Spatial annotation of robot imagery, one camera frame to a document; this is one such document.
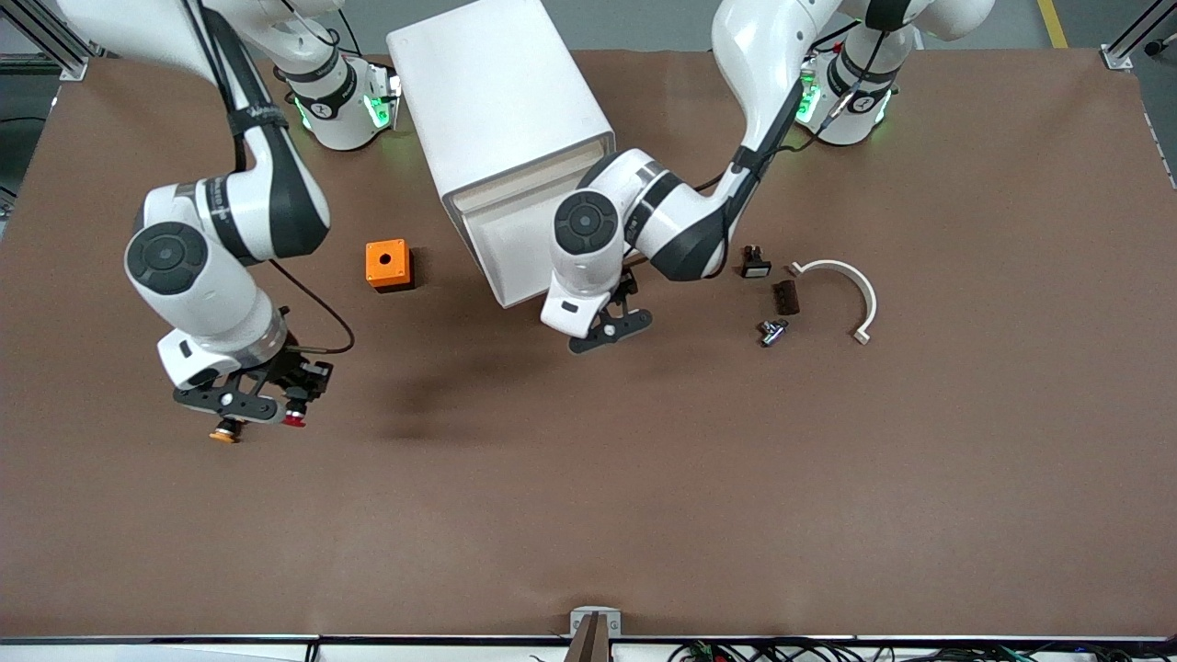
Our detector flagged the brown table cover mat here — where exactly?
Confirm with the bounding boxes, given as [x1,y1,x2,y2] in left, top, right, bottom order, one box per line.
[0,46,1177,640]

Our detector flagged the orange button enclosure box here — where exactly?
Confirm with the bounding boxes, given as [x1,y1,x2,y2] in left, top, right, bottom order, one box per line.
[365,239,416,293]

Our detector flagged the white curved plastic bracket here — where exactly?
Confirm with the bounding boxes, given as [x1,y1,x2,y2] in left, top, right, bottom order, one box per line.
[788,260,878,346]

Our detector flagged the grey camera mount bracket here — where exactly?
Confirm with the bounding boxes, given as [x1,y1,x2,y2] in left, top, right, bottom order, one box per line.
[568,605,623,662]

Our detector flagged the tangled cable bundle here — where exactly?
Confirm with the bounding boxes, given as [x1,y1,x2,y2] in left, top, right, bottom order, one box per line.
[667,637,1177,662]

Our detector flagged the aluminium frame profile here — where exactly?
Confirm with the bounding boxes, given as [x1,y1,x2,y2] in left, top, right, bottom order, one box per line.
[0,0,90,82]
[1101,0,1177,73]

